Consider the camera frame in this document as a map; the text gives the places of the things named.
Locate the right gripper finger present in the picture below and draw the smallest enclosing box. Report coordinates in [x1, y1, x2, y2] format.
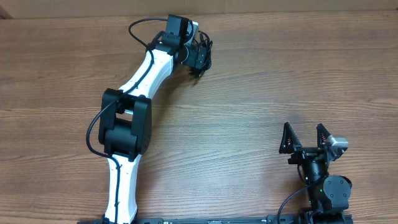
[317, 123, 331, 147]
[279, 122, 302, 154]

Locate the black usb cable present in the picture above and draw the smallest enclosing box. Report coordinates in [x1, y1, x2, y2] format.
[188, 30, 214, 82]

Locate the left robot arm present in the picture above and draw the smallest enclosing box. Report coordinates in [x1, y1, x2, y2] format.
[94, 14, 212, 223]

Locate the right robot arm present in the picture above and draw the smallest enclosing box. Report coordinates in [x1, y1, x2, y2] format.
[275, 122, 353, 223]

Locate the cardboard board backdrop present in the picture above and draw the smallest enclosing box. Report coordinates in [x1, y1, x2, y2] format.
[1, 0, 397, 19]

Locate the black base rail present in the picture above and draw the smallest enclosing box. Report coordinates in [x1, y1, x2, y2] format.
[77, 214, 354, 224]

